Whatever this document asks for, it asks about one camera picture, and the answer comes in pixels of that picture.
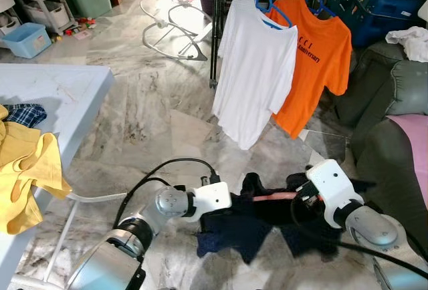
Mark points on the reddish pink plastic hanger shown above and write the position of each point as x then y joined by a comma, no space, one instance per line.
274,197

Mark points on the navy blue garment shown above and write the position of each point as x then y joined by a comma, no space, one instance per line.
234,230

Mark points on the yellow shirt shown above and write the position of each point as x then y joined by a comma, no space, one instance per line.
27,170

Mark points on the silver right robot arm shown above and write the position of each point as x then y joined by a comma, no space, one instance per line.
371,226

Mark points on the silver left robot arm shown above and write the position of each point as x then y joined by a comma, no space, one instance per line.
170,203

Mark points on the dark green leather sofa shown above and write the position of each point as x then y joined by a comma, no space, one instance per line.
378,156

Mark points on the pink cushion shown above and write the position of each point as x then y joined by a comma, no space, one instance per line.
414,143

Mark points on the orange t-shirt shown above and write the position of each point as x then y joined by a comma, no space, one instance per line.
321,69

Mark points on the white t-shirt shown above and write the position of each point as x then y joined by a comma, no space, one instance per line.
254,76

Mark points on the crumpled white cloth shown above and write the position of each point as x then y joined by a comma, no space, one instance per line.
409,43

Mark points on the black metal drying rack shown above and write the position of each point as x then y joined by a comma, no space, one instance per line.
214,36

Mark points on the dark blue suitcase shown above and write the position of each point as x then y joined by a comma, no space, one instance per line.
381,16

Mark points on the white folding table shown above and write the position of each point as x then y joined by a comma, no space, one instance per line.
73,93

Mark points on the blue plaid shirt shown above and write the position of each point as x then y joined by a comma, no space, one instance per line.
27,114

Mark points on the light blue plastic bin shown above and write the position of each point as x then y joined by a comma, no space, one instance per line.
27,41

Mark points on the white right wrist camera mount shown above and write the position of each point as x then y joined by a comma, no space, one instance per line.
331,183

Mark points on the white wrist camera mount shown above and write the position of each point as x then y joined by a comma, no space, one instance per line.
212,200
331,183

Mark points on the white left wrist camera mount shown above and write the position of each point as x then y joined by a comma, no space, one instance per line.
212,200

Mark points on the white metal baby bouncer frame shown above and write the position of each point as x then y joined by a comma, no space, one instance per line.
200,57

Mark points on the white metal table leg frame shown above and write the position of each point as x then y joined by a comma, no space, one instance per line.
100,198

